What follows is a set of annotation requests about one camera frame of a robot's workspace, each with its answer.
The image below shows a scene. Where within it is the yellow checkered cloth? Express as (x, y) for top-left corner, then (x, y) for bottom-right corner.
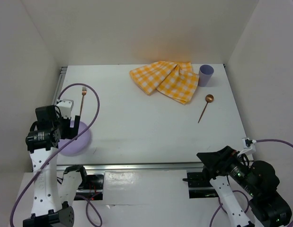
(129, 61), (199, 105)

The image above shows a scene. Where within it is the aluminium front rail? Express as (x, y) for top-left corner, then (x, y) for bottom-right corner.
(56, 162), (206, 171)

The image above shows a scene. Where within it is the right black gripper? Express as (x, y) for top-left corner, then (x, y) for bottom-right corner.
(196, 143), (258, 195)

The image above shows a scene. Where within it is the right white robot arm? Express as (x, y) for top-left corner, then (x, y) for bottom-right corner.
(197, 146), (292, 227)

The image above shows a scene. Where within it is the lilac plate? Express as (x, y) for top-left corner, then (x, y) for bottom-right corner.
(58, 121), (91, 157)

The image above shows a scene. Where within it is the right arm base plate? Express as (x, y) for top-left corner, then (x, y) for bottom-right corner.
(182, 172), (218, 199)

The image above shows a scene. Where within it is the aluminium left rail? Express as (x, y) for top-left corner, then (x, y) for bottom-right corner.
(52, 66), (68, 105)

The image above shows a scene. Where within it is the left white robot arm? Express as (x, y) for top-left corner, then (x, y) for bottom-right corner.
(23, 101), (89, 227)

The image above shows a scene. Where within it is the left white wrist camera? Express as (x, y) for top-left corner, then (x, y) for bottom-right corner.
(56, 99), (74, 119)

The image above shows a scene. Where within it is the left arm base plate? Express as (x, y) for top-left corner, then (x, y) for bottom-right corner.
(75, 174), (104, 201)

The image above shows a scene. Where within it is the lilac cup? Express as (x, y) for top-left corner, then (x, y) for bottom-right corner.
(198, 64), (214, 87)

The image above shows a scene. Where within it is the aluminium rail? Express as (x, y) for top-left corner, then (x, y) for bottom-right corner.
(52, 66), (68, 105)
(56, 162), (206, 171)

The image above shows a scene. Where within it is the copper fork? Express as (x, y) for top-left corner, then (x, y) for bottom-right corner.
(80, 86), (87, 116)

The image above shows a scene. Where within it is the copper spoon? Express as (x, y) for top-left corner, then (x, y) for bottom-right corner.
(197, 94), (214, 123)

